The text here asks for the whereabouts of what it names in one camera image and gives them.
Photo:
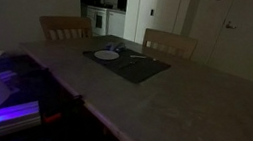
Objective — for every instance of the blue towel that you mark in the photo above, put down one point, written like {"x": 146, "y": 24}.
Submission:
{"x": 116, "y": 46}

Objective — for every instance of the white round plate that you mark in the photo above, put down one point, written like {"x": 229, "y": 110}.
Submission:
{"x": 106, "y": 55}

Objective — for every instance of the dark placemat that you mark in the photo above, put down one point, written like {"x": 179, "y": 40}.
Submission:
{"x": 140, "y": 71}

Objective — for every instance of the light-coloured utensil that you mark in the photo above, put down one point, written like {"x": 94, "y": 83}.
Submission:
{"x": 138, "y": 56}

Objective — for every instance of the white kitchen cabinet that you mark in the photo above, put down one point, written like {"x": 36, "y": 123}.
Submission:
{"x": 116, "y": 23}

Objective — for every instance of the light wooden slat-back chair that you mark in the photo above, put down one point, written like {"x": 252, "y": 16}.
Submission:
{"x": 66, "y": 24}
{"x": 171, "y": 42}

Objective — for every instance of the white oven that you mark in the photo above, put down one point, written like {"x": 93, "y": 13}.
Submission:
{"x": 98, "y": 21}

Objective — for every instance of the dark countertop appliance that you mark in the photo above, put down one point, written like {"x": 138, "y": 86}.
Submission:
{"x": 122, "y": 0}

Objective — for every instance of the small wall switch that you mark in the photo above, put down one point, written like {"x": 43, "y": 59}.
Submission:
{"x": 152, "y": 12}

